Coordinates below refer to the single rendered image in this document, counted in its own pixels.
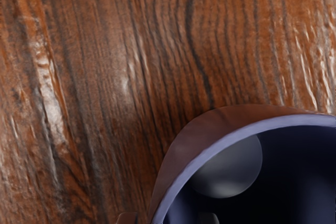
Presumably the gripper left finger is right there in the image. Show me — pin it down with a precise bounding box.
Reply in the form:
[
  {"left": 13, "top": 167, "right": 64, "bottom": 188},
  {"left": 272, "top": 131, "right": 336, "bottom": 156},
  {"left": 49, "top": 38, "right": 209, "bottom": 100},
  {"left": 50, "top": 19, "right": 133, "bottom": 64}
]
[{"left": 115, "top": 211, "right": 139, "bottom": 224}]

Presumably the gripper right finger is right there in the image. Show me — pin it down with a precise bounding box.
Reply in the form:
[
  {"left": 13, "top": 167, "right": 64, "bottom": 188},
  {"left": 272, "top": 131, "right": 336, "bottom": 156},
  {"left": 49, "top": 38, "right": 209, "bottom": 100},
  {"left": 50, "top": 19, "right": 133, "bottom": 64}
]
[{"left": 197, "top": 211, "right": 220, "bottom": 224}]

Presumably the dark blue cup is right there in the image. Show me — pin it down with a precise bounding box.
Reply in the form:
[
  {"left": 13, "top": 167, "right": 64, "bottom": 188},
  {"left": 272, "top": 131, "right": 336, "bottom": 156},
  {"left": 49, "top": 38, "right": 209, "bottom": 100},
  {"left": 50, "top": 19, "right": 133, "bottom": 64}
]
[{"left": 149, "top": 104, "right": 336, "bottom": 224}]

